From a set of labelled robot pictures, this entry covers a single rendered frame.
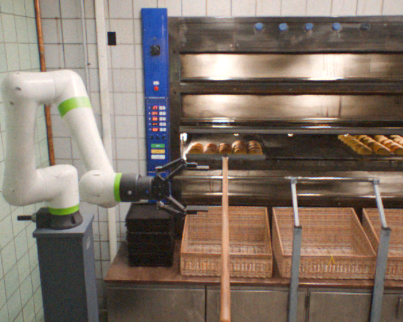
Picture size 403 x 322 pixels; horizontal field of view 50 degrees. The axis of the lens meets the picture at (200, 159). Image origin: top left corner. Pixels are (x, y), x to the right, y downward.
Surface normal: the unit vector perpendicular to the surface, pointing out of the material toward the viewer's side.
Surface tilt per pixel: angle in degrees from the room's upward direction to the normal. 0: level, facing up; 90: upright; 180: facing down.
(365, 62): 70
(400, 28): 90
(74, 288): 90
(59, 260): 90
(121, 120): 90
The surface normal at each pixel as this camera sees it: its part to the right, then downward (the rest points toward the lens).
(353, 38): -0.04, 0.25
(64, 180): 0.66, 0.15
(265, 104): -0.04, -0.09
